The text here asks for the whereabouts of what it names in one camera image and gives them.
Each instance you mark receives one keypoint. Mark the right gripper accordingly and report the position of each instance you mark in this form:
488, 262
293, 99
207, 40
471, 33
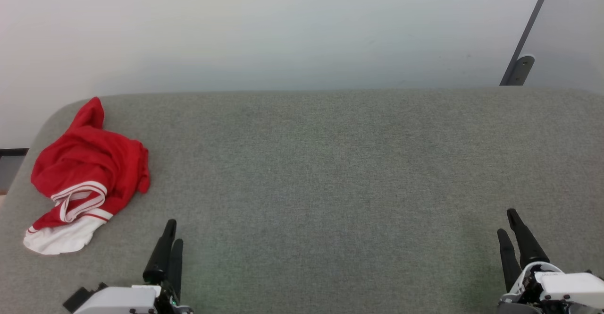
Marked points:
524, 288

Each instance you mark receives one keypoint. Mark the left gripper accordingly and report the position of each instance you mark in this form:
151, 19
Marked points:
171, 303

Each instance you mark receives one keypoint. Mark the red and white garment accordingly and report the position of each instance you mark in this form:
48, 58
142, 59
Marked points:
89, 163

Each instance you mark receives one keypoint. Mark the grey fabric sofa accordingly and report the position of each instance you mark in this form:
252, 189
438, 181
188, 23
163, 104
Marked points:
330, 186

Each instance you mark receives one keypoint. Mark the grey metal bracket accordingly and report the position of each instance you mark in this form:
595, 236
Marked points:
522, 70

